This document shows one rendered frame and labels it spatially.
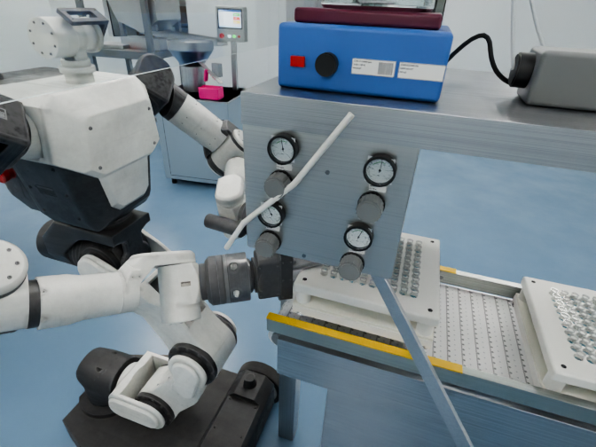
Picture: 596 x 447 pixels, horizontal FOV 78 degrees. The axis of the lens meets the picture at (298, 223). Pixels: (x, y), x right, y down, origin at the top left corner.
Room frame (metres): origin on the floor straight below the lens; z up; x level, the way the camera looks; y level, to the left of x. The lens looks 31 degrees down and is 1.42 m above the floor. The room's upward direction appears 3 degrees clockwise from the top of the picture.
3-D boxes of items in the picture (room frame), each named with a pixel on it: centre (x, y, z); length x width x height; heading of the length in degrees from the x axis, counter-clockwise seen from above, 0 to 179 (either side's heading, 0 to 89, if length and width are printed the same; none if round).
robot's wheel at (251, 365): (0.94, 0.12, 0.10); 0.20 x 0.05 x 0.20; 73
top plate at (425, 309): (0.57, -0.15, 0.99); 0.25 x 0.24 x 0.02; 73
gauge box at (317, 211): (0.48, -0.04, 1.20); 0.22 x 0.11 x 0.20; 73
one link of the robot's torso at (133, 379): (0.77, 0.46, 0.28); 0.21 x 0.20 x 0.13; 73
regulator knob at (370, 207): (0.40, -0.09, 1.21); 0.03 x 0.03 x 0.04; 73
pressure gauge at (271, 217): (0.44, 0.04, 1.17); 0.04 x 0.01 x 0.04; 73
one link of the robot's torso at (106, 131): (0.78, 0.50, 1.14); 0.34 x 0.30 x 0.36; 163
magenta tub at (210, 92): (2.94, 0.72, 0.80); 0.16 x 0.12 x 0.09; 79
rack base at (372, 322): (0.57, -0.15, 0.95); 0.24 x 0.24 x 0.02; 73
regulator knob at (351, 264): (0.40, -0.07, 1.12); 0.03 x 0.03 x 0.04; 73
